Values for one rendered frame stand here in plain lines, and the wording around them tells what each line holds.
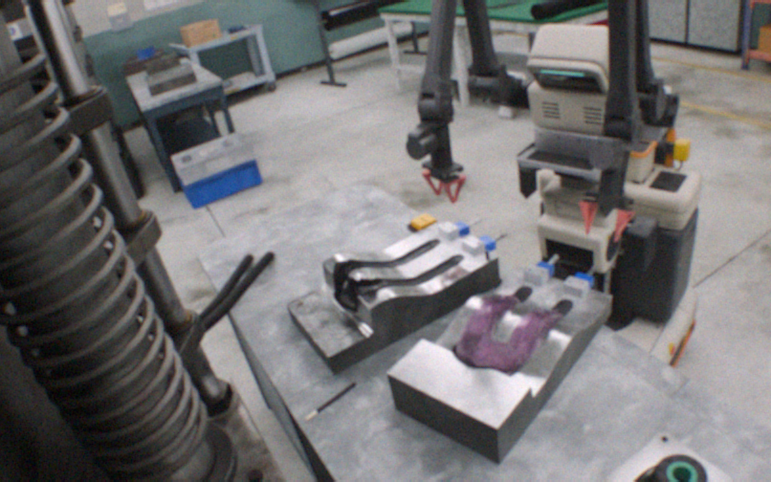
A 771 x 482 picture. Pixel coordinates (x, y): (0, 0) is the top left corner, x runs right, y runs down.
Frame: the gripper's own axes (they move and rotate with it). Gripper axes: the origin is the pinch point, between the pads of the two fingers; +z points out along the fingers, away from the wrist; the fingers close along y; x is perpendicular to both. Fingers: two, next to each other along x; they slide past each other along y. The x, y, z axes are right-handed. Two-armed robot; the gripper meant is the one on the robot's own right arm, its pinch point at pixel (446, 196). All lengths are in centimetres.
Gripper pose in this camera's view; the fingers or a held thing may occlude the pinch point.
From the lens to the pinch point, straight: 147.2
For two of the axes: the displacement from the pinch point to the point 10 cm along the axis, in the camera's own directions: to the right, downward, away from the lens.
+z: 1.6, 8.5, 5.0
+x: 8.4, -3.8, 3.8
